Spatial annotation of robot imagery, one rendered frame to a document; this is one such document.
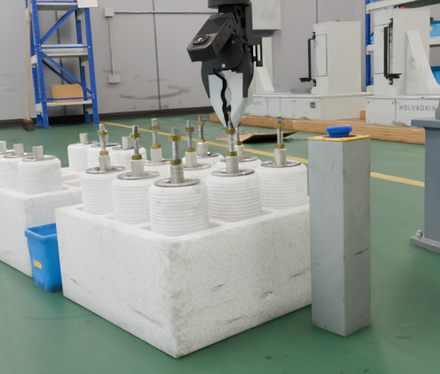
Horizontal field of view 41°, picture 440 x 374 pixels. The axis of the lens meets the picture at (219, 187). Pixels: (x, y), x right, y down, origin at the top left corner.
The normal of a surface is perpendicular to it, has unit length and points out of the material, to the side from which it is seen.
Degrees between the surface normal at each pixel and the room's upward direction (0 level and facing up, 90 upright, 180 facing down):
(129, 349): 0
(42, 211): 90
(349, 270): 90
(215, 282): 90
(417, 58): 65
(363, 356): 0
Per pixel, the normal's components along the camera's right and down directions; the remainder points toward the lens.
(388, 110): -0.91, 0.11
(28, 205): 0.64, 0.11
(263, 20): 0.40, 0.15
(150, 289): -0.77, 0.15
